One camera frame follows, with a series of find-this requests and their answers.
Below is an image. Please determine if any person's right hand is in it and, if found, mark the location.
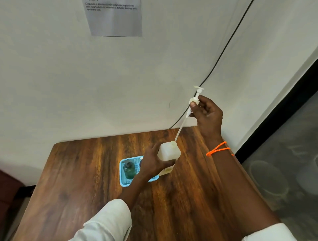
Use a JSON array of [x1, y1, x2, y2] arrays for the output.
[[189, 95, 223, 139]]

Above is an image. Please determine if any person's left hand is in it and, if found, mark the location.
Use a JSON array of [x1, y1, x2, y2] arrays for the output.
[[139, 142, 176, 180]]

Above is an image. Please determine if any white pump dispenser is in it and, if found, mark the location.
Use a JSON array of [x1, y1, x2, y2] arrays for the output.
[[174, 86, 205, 142]]

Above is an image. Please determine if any white plastic bottle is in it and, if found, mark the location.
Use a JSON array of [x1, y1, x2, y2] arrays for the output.
[[157, 141, 182, 176]]

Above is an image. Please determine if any person's right forearm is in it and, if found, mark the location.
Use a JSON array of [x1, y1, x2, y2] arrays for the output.
[[204, 135, 281, 236]]

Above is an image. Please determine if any person's left forearm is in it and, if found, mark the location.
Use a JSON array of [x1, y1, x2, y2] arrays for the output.
[[118, 172, 149, 210]]

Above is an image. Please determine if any green glass bottle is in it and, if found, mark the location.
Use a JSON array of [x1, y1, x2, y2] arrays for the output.
[[123, 160, 136, 180]]

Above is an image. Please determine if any blue plastic tray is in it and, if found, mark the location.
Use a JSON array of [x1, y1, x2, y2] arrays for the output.
[[119, 156, 159, 187]]

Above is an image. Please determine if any orange thread wristband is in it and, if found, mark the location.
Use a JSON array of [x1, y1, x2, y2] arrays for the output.
[[206, 141, 235, 157]]

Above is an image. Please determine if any wooden table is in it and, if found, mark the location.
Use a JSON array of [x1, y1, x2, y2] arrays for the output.
[[12, 126, 266, 241]]

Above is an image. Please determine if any white sleeve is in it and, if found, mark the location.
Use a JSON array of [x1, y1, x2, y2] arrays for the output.
[[68, 199, 133, 241], [241, 223, 298, 241]]

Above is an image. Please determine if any printed paper sheet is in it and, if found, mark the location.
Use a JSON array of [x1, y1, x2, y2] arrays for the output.
[[82, 0, 143, 37]]

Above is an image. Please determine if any dark red chair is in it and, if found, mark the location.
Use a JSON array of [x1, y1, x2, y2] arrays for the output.
[[0, 169, 36, 241]]

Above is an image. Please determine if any black cable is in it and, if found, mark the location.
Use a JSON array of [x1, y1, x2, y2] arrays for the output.
[[170, 0, 255, 129]]

